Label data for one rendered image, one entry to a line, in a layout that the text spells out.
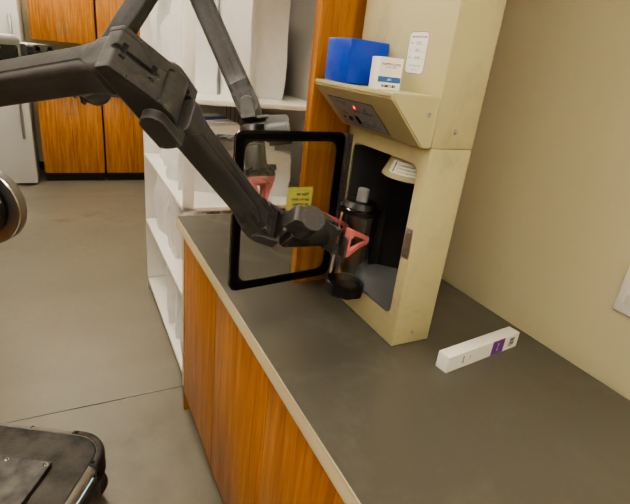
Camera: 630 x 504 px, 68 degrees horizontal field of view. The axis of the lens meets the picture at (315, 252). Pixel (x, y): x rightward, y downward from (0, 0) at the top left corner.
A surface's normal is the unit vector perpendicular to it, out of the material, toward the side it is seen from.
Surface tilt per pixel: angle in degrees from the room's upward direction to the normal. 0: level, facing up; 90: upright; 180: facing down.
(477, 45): 90
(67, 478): 0
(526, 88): 90
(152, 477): 0
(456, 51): 90
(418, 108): 90
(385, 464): 0
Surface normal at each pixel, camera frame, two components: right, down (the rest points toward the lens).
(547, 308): -0.89, 0.08
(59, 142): 0.45, 0.39
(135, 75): 0.78, -0.17
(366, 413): 0.11, -0.92
